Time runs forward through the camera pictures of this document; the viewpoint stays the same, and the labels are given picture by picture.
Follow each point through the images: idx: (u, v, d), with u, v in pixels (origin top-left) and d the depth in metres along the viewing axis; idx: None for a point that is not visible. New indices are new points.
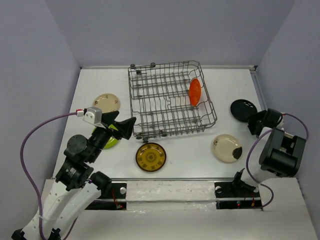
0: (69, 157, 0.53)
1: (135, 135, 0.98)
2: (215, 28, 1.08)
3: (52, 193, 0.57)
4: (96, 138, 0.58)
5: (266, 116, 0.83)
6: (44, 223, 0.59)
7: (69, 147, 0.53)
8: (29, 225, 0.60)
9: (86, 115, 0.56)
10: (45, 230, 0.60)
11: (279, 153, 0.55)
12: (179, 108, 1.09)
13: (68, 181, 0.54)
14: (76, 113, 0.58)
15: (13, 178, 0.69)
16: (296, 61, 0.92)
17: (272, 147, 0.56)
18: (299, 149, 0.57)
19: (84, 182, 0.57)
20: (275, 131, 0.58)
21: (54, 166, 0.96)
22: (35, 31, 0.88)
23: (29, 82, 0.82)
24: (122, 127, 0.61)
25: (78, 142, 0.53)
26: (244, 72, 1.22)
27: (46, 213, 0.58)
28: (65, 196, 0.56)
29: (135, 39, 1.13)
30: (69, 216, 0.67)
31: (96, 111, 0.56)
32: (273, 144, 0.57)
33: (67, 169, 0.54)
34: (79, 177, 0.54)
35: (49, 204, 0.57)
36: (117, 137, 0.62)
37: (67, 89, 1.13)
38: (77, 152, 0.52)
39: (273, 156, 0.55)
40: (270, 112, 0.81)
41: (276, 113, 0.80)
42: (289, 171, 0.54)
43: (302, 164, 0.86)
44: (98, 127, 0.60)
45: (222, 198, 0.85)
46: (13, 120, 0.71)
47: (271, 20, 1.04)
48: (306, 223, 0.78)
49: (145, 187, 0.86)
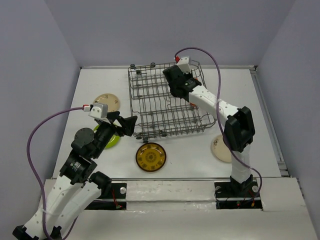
0: (76, 150, 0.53)
1: (135, 135, 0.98)
2: (214, 28, 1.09)
3: (55, 187, 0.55)
4: (101, 133, 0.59)
5: (173, 75, 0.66)
6: (48, 218, 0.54)
7: (76, 140, 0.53)
8: (31, 220, 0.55)
9: (93, 110, 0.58)
10: (48, 226, 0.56)
11: (244, 140, 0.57)
12: (179, 108, 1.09)
13: (72, 175, 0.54)
14: (83, 107, 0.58)
15: (13, 177, 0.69)
16: (295, 61, 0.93)
17: (239, 142, 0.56)
18: (250, 121, 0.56)
19: (86, 178, 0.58)
20: (233, 127, 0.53)
21: (54, 166, 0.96)
22: (34, 30, 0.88)
23: (29, 81, 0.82)
24: (126, 123, 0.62)
25: (86, 135, 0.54)
26: (243, 72, 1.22)
27: (50, 208, 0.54)
28: (70, 190, 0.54)
29: (135, 39, 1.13)
30: (70, 214, 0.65)
31: (103, 106, 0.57)
32: (238, 140, 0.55)
33: (71, 164, 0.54)
34: (83, 172, 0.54)
35: (53, 198, 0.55)
36: (120, 133, 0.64)
37: (67, 89, 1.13)
38: (85, 144, 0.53)
39: (241, 149, 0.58)
40: (169, 71, 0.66)
41: (176, 68, 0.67)
42: (251, 141, 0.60)
43: (303, 164, 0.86)
44: (102, 123, 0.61)
45: (222, 198, 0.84)
46: (13, 119, 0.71)
47: (270, 20, 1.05)
48: (307, 223, 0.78)
49: (145, 187, 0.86)
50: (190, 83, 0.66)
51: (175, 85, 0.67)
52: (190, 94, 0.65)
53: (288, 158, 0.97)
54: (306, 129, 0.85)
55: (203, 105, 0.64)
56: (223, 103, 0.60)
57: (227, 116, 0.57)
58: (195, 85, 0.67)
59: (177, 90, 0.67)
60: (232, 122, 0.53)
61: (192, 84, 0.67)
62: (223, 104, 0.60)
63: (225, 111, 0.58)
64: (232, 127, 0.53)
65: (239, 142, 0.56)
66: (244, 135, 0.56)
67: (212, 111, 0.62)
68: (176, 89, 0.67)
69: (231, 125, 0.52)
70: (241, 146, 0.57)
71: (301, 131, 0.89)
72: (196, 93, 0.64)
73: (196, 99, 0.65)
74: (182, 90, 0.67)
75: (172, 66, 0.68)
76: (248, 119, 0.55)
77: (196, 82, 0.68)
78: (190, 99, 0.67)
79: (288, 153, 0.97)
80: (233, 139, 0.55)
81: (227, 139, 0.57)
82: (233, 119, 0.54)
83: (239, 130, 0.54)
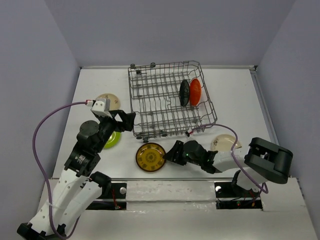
0: (82, 141, 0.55)
1: (136, 135, 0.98)
2: (214, 28, 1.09)
3: (61, 181, 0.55)
4: (103, 127, 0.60)
5: (197, 154, 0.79)
6: (54, 212, 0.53)
7: (81, 132, 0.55)
8: (37, 215, 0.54)
9: (95, 104, 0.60)
10: (55, 221, 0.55)
11: (278, 164, 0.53)
12: (179, 108, 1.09)
13: (78, 168, 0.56)
14: (86, 102, 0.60)
15: (13, 176, 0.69)
16: (295, 61, 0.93)
17: (274, 168, 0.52)
18: (266, 144, 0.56)
19: (90, 172, 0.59)
20: (253, 160, 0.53)
21: (53, 166, 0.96)
22: (34, 30, 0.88)
23: (29, 80, 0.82)
24: (127, 118, 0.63)
25: (91, 127, 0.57)
26: (243, 71, 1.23)
27: (56, 201, 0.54)
28: (77, 182, 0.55)
29: (135, 39, 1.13)
30: (74, 213, 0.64)
31: (106, 100, 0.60)
32: (269, 166, 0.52)
33: (76, 156, 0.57)
34: (88, 164, 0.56)
35: (59, 192, 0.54)
36: (120, 129, 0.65)
37: (67, 89, 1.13)
38: (90, 135, 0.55)
39: (284, 173, 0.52)
40: (194, 151, 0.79)
41: (196, 146, 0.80)
42: (289, 157, 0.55)
43: (303, 164, 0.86)
44: (104, 117, 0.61)
45: (222, 198, 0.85)
46: (13, 119, 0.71)
47: (270, 20, 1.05)
48: (307, 224, 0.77)
49: (145, 187, 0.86)
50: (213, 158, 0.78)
51: (202, 162, 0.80)
52: (214, 164, 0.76)
53: None
54: (306, 129, 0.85)
55: (226, 165, 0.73)
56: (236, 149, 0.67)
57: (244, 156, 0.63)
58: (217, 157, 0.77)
59: (208, 168, 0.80)
60: (254, 159, 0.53)
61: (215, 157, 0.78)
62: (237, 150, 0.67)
63: (240, 153, 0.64)
64: (253, 161, 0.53)
65: (284, 173, 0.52)
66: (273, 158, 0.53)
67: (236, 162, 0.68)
68: (204, 166, 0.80)
69: (251, 161, 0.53)
70: (281, 170, 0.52)
71: (301, 131, 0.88)
72: (217, 159, 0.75)
73: (220, 164, 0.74)
74: (211, 167, 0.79)
75: (192, 143, 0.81)
76: (262, 143, 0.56)
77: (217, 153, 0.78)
78: (219, 169, 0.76)
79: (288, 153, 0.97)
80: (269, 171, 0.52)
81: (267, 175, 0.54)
82: (254, 156, 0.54)
83: (262, 160, 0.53)
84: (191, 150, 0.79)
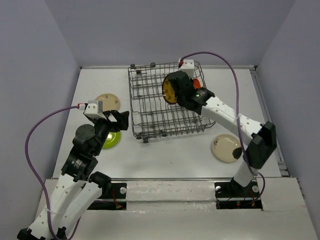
0: (78, 145, 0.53)
1: (136, 135, 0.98)
2: (214, 28, 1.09)
3: (58, 186, 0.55)
4: (98, 130, 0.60)
5: (182, 85, 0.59)
6: (53, 218, 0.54)
7: (77, 136, 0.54)
8: (36, 221, 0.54)
9: (88, 107, 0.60)
10: (54, 226, 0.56)
11: (265, 155, 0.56)
12: (179, 108, 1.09)
13: (75, 173, 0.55)
14: (79, 106, 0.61)
15: (13, 177, 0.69)
16: (295, 60, 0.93)
17: (262, 158, 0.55)
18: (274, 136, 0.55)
19: (88, 175, 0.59)
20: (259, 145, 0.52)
21: (54, 166, 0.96)
22: (34, 30, 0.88)
23: (29, 80, 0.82)
24: (121, 117, 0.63)
25: (87, 131, 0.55)
26: (244, 72, 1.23)
27: (55, 207, 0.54)
28: (74, 187, 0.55)
29: (135, 39, 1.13)
30: (74, 214, 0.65)
31: (98, 102, 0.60)
32: (261, 155, 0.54)
33: (72, 161, 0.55)
34: (85, 168, 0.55)
35: (57, 197, 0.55)
36: (116, 129, 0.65)
37: (67, 88, 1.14)
38: (86, 139, 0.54)
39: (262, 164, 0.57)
40: (179, 81, 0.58)
41: (185, 76, 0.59)
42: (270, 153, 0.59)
43: (303, 164, 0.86)
44: (98, 119, 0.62)
45: (222, 198, 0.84)
46: (13, 119, 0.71)
47: (270, 20, 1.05)
48: (306, 224, 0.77)
49: (145, 187, 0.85)
50: (200, 94, 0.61)
51: (183, 95, 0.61)
52: (203, 107, 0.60)
53: (288, 158, 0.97)
54: (307, 128, 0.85)
55: (217, 118, 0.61)
56: (243, 118, 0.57)
57: (251, 134, 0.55)
58: (206, 96, 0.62)
59: (188, 103, 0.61)
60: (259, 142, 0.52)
61: (202, 94, 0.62)
62: (244, 120, 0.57)
63: (248, 126, 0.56)
64: (257, 145, 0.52)
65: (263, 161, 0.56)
66: (266, 150, 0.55)
67: (230, 126, 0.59)
68: (185, 100, 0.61)
69: (257, 144, 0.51)
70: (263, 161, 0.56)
71: (301, 131, 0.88)
72: (211, 106, 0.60)
73: (209, 112, 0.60)
74: (193, 102, 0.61)
75: (182, 73, 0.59)
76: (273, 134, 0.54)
77: (206, 91, 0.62)
78: (201, 112, 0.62)
79: (288, 153, 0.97)
80: (257, 157, 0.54)
81: (247, 155, 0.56)
82: (258, 137, 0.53)
83: (262, 149, 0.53)
84: (176, 77, 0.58)
